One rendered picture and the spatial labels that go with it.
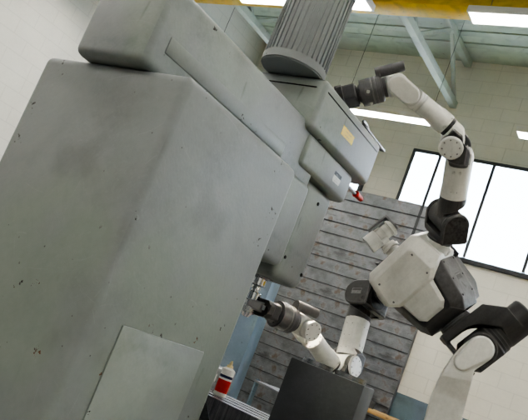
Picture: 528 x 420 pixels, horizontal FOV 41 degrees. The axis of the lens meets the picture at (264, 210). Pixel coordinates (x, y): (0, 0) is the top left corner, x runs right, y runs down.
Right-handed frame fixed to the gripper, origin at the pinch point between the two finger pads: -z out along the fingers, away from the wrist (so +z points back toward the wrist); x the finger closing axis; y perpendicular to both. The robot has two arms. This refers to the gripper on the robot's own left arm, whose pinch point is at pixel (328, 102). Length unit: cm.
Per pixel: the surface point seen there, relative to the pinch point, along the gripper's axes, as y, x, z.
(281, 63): 1.0, -29.3, -8.4
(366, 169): -21.1, 13.1, 6.7
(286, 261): -52, -7, -20
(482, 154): 258, 777, 117
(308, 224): -40.8, -3.1, -12.7
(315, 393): -92, -17, -16
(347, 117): -11.9, -9.6, 6.0
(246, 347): 15, 566, -205
